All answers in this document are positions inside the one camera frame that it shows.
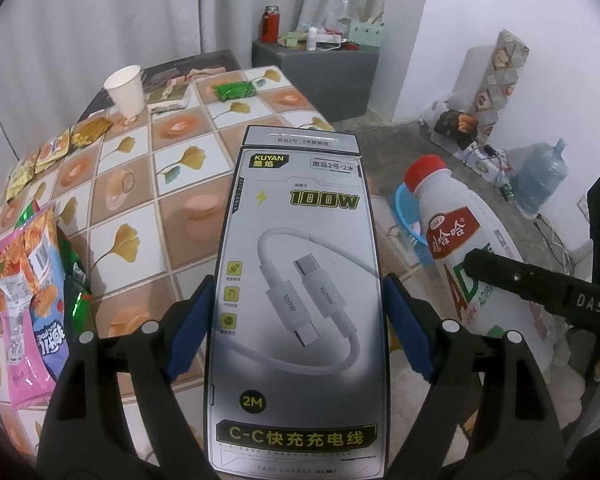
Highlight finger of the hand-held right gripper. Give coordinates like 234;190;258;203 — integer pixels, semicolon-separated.
461;247;572;318

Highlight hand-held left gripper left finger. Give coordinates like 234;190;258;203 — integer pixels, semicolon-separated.
32;272;216;480

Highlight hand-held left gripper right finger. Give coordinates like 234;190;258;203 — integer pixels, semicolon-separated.
382;272;563;480

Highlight white milk bottle red cap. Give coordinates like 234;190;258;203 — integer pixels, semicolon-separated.
404;154;556;373

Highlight blue plastic basket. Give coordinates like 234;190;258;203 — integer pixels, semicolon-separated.
394;182;433;248

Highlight grey charging cable box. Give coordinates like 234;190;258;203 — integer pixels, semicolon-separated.
202;125;396;480

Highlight blue water jug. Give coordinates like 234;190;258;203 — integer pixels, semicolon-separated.
515;139;568;213

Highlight green snack bag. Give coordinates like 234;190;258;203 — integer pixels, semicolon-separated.
55;227;93;331

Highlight leaf patterned tablecloth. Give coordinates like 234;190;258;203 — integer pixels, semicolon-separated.
0;52;376;480

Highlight dark food printed bag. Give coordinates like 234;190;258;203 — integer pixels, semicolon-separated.
437;109;481;150

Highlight pink and blue snack packets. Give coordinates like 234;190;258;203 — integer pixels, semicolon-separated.
0;205;68;383

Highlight pink snack bag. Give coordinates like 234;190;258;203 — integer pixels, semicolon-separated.
0;280;63;408

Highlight gold snack packet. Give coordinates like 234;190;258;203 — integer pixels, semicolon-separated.
71;117;112;147

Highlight patterned rolled mat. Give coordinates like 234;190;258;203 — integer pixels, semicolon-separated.
467;30;531;148

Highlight yellow snack packet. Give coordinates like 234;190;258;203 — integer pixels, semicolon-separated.
35;132;71;171

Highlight yellow-green snack packet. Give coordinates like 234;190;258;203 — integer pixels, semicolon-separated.
6;157;37;201

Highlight silver snack packet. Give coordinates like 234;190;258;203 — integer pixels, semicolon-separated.
146;82;191;112

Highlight green foil snack packet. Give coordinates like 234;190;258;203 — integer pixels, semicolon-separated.
215;81;258;102

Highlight white paper cup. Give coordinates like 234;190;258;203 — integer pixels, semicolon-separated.
103;65;147;118

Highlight orange white snack packet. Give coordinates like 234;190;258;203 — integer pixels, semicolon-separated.
167;67;228;89

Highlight grey cabinet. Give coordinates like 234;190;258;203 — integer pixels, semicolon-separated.
251;39;381;123

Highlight green plastic utensil basket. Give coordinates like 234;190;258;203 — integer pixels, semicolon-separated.
347;17;387;50

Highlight red thermos bottle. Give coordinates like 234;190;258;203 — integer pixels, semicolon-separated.
261;5;280;43

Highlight clear plastic bag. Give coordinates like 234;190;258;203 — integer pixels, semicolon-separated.
332;0;356;31

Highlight white curtain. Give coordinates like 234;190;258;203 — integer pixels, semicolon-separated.
0;0;433;126

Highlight black floor cable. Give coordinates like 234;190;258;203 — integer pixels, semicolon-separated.
532;212;581;271

